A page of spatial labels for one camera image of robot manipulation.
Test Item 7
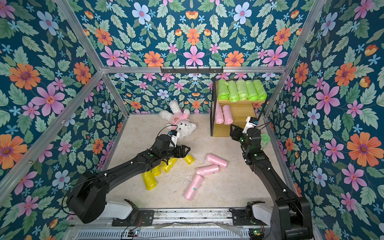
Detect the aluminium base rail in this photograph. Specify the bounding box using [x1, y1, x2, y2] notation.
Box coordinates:
[64, 206, 274, 240]

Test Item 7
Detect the green circuit board right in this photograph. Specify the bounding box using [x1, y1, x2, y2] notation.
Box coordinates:
[249, 229, 265, 240]

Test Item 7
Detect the yellow trash bag roll middle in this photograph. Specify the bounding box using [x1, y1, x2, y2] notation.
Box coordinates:
[161, 158, 178, 173]

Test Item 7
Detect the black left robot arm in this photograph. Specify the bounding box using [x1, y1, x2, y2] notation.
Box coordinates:
[66, 134, 191, 224]

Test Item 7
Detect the yellow trash bag roll large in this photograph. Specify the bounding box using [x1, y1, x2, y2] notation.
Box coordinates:
[142, 171, 157, 191]

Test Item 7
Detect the white plush bunny pink shirt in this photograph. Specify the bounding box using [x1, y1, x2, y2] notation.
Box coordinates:
[159, 100, 197, 139]

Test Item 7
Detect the yellow trash bag roll right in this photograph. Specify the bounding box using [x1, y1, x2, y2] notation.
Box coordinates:
[184, 155, 195, 165]

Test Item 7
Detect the wooden shelf black metal frame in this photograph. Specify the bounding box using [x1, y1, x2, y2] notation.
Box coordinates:
[210, 79, 269, 137]

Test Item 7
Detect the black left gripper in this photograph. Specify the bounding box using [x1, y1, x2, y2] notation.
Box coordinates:
[159, 144, 192, 161]

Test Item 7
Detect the green circuit board left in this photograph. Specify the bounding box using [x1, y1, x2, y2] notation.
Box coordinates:
[127, 230, 140, 238]

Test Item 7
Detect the upper green lidded jar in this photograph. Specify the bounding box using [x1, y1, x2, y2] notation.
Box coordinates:
[261, 134, 271, 149]

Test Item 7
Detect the yellow trash bag roll upright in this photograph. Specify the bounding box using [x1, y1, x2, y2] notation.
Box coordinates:
[151, 165, 162, 177]

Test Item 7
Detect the green circuit board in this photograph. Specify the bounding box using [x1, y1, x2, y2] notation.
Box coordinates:
[127, 230, 140, 238]
[249, 229, 265, 240]

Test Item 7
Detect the green trash bag roll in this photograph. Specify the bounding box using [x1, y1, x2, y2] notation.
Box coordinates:
[218, 79, 230, 100]
[245, 80, 259, 101]
[228, 81, 240, 103]
[236, 80, 249, 101]
[253, 80, 268, 101]

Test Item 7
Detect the black hook rail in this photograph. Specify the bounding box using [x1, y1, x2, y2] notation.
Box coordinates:
[160, 67, 224, 74]

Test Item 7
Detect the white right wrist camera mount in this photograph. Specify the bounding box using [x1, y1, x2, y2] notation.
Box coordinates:
[243, 117, 259, 134]

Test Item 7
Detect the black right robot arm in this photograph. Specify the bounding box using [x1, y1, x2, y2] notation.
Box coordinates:
[230, 124, 314, 240]

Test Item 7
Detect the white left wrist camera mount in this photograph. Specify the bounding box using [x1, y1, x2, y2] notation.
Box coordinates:
[169, 130, 180, 147]

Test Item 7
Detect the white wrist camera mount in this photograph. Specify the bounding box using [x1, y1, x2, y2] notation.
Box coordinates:
[169, 130, 180, 147]
[243, 117, 259, 134]

